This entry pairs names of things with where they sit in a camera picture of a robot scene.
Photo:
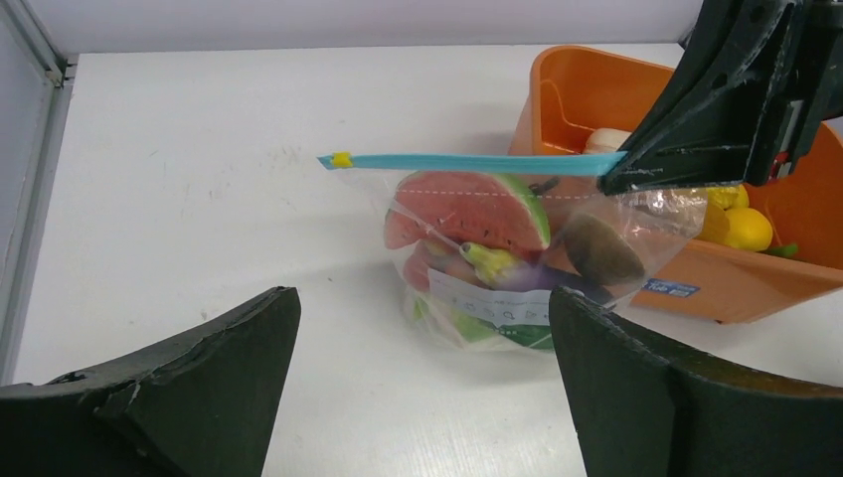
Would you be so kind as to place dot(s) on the red peach cluster toy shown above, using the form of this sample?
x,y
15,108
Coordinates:
x,y
433,254

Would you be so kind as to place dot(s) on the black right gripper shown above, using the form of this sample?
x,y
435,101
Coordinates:
x,y
745,102

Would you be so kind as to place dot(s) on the yellow napa cabbage toy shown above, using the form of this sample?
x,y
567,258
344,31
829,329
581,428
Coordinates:
x,y
716,225

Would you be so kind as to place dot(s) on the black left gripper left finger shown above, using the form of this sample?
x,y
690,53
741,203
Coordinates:
x,y
200,403

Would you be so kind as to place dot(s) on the green leafy vegetable toy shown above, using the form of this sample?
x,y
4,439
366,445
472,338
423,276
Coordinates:
x,y
786,251

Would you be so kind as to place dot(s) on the clear zip top bag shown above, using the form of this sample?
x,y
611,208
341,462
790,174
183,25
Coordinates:
x,y
655,223

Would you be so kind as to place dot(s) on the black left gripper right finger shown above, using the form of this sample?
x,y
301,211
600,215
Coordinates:
x,y
644,404

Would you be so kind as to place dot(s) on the dark purple eggplant toy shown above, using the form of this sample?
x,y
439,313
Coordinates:
x,y
500,269

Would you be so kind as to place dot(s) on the yellow lemon toy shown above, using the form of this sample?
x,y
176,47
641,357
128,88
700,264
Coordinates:
x,y
749,230

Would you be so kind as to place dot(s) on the orange plastic basket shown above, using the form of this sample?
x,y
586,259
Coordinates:
x,y
575,90

